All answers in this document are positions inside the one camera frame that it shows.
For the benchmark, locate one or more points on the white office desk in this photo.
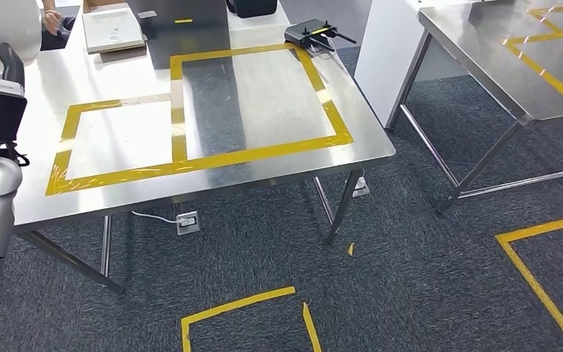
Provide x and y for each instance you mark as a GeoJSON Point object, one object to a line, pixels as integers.
{"type": "Point", "coordinates": [257, 29]}

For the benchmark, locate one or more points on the black router with antennas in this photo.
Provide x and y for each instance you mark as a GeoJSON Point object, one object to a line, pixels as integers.
{"type": "Point", "coordinates": [306, 34]}

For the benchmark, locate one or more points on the small yellow tape scrap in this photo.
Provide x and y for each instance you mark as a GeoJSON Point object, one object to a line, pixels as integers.
{"type": "Point", "coordinates": [350, 249]}

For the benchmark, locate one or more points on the brown cardboard box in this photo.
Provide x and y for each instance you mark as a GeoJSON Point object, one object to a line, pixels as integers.
{"type": "Point", "coordinates": [102, 4]}

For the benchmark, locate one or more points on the white curved plastic part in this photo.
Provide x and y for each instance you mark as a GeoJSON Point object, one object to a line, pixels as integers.
{"type": "Point", "coordinates": [9, 24]}

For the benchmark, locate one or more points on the white panel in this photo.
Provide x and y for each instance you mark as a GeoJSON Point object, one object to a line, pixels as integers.
{"type": "Point", "coordinates": [383, 48]}

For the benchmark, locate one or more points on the white flat box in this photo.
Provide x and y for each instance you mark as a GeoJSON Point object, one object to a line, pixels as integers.
{"type": "Point", "coordinates": [114, 31]}

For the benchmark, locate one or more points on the black carry bag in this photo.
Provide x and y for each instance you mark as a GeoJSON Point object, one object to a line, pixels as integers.
{"type": "Point", "coordinates": [252, 7]}

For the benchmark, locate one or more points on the stainless steel workbench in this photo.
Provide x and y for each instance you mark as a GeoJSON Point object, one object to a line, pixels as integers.
{"type": "Point", "coordinates": [480, 63]}
{"type": "Point", "coordinates": [272, 97]}

